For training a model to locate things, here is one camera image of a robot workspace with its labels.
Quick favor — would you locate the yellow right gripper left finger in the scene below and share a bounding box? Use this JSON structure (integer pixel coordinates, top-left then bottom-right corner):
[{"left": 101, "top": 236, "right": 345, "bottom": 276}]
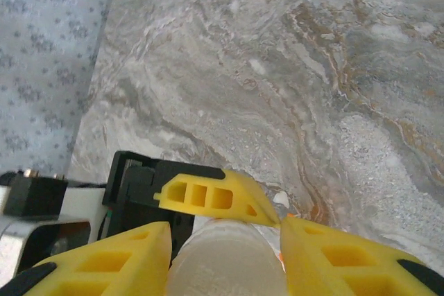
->
[{"left": 13, "top": 221, "right": 173, "bottom": 296}]

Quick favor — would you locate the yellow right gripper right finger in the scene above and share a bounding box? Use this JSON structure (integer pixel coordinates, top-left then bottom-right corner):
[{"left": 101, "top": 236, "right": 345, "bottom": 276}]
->
[{"left": 280, "top": 217, "right": 444, "bottom": 296}]

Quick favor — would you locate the white pill bottle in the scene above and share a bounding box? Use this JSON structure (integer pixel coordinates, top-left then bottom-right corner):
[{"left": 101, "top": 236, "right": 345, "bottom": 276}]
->
[{"left": 165, "top": 218, "right": 289, "bottom": 296}]

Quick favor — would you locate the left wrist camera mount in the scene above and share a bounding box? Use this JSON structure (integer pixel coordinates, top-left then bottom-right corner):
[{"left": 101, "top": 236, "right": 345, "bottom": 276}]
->
[{"left": 0, "top": 169, "right": 107, "bottom": 276}]

